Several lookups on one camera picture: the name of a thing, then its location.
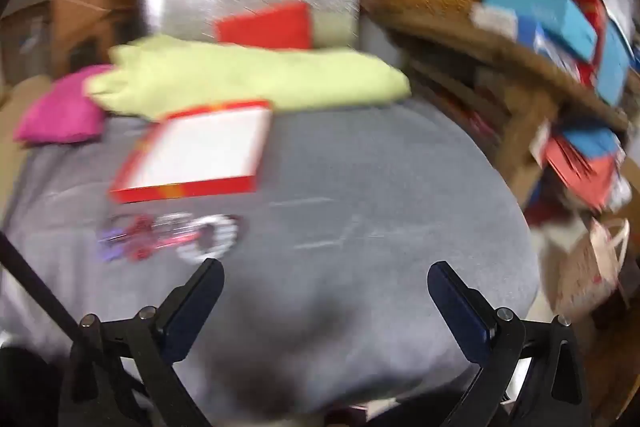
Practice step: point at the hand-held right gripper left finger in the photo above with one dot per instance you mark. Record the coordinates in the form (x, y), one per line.
(192, 309)

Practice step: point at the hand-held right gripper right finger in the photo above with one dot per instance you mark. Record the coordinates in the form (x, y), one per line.
(462, 322)

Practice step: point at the red cardboard box tray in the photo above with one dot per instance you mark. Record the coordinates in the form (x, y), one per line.
(200, 147)

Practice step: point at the beige paper bag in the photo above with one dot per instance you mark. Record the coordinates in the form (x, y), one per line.
(585, 267)

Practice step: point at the grey blanket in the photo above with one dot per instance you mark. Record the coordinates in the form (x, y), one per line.
(350, 207)

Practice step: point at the pile of red blue packets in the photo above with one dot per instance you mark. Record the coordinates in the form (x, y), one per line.
(585, 167)

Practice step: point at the pink pillow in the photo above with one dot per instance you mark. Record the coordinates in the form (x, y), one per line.
(60, 112)

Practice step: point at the lime green pillow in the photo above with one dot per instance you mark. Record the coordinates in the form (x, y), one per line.
(250, 77)

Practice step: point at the beige sofa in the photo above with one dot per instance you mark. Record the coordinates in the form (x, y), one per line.
(15, 147)

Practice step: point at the red cushion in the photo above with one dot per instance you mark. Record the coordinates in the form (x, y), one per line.
(270, 27)

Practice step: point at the blue cardboard box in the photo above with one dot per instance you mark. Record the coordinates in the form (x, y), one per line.
(540, 7)

